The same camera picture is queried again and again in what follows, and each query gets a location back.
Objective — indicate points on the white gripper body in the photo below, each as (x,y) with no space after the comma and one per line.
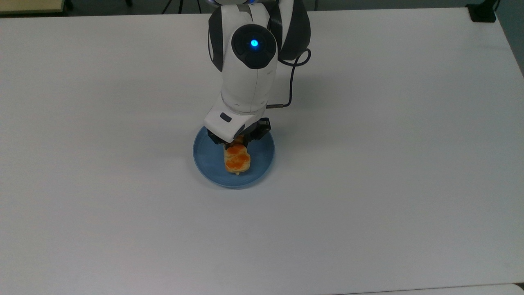
(225,121)

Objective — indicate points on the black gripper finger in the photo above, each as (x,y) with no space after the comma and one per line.
(258,128)
(216,137)

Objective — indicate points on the orange glazed bread loaf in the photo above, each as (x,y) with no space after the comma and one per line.
(237,159)

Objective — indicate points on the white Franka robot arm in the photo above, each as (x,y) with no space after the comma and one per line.
(249,69)

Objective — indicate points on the blue round plate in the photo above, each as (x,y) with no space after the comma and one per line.
(262,159)

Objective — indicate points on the beige wooden desk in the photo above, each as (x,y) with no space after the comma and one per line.
(28,5)

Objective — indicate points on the black table clamp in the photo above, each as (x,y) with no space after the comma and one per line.
(482,12)

